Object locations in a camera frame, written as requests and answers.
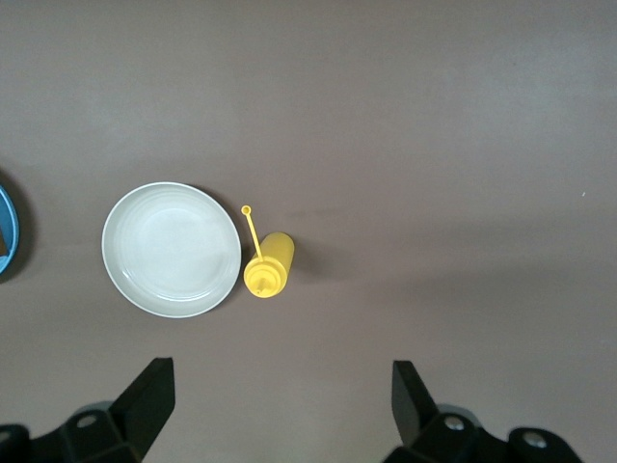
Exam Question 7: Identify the beige plate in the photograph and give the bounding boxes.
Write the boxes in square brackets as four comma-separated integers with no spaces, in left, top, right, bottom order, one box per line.
[100,180,243,319]

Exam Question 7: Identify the yellow mustard squeeze bottle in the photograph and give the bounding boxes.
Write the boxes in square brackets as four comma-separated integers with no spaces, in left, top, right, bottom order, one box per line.
[240,204,296,301]

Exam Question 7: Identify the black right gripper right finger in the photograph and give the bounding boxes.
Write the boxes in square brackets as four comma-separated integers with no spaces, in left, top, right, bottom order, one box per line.
[389,360,584,463]

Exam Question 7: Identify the blue plate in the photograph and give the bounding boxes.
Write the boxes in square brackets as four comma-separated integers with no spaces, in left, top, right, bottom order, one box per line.
[0,168,21,284]

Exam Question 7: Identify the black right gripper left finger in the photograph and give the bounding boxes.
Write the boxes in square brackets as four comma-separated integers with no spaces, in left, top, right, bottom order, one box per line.
[0,356,175,463]

